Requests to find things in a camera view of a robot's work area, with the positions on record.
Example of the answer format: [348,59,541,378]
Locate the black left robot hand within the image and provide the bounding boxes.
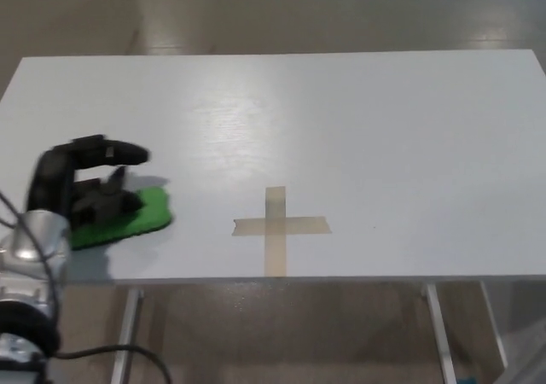
[26,133,153,232]

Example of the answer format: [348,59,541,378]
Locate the thick black cable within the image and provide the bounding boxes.
[42,344,173,384]

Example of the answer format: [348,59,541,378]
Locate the long beige tape strip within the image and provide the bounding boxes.
[264,185,292,277]

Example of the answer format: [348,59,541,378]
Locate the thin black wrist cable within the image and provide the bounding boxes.
[0,190,60,317]

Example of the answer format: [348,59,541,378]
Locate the green whiteboard eraser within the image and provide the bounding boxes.
[67,186,176,252]

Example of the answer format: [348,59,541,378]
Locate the white metal table leg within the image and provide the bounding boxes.
[110,288,144,384]
[426,282,456,384]
[479,281,509,373]

